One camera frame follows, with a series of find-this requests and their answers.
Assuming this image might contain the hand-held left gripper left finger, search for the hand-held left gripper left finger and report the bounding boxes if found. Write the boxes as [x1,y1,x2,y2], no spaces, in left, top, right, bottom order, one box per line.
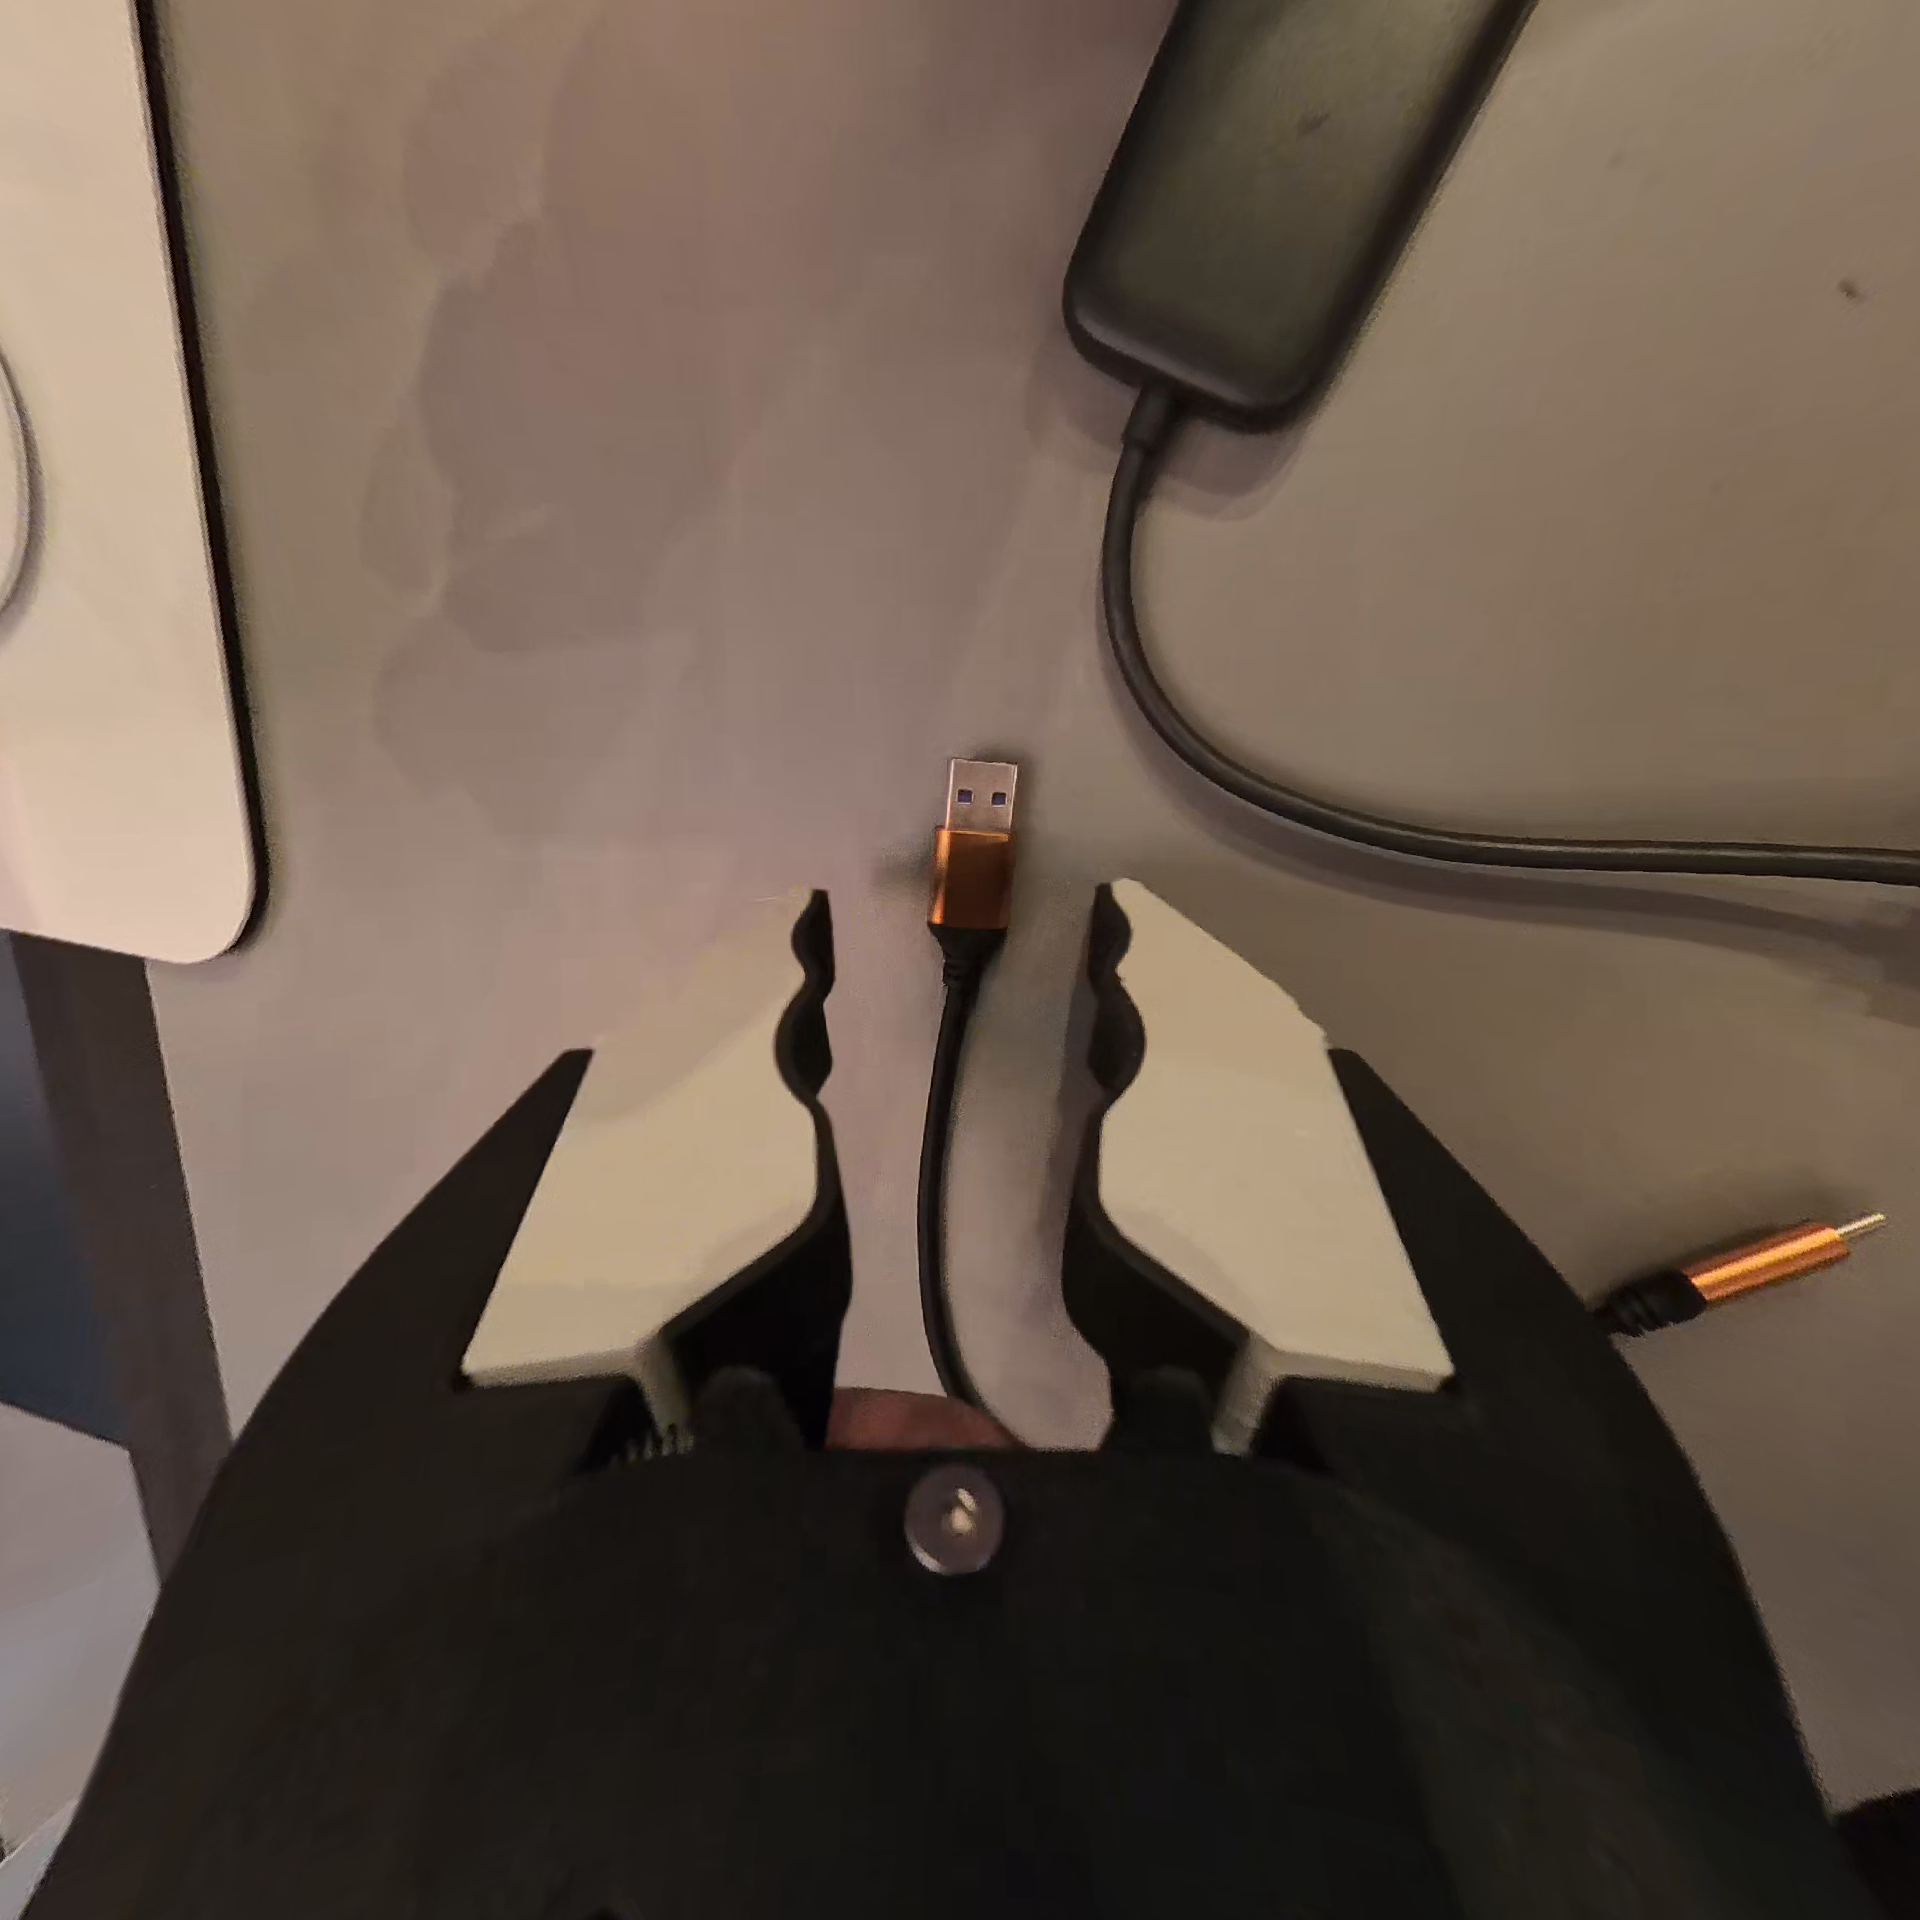
[460,885,856,1449]

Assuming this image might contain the white book stand wooden board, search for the white book stand wooden board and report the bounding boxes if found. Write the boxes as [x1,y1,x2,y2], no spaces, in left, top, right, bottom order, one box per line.
[0,0,272,964]

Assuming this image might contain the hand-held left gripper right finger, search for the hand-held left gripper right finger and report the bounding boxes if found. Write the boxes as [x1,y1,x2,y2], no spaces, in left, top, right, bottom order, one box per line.
[1057,879,1455,1454]

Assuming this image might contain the black usb cable orange plugs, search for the black usb cable orange plugs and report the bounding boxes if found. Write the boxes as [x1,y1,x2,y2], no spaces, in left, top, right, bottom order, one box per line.
[913,757,1887,1413]

